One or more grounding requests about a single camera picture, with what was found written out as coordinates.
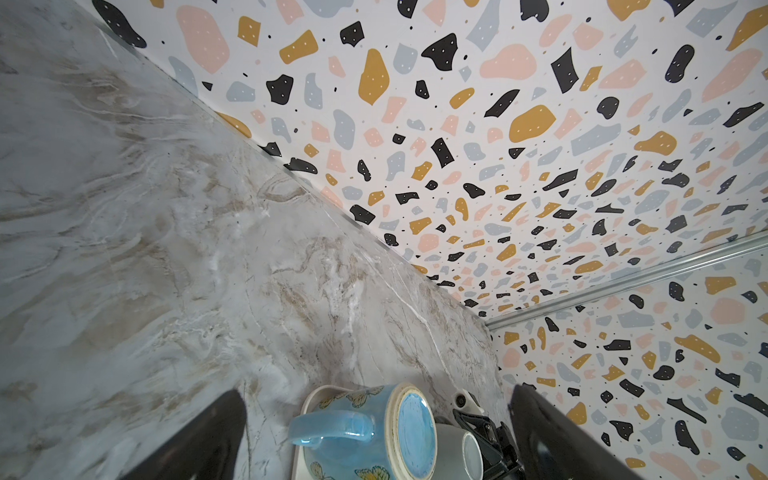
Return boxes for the grey mug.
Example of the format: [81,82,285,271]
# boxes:
[433,424,484,480]

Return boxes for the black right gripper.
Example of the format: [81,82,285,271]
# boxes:
[452,389,522,479]

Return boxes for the blue butterfly mug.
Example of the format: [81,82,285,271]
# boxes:
[288,382,438,479]

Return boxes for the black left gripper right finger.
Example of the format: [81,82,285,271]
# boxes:
[509,384,639,480]

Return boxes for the metal right corner post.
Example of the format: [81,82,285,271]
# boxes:
[485,230,767,331]

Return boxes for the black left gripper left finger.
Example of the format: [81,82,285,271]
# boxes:
[124,390,247,479]

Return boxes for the cream plastic tray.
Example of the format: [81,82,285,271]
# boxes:
[290,384,361,480]

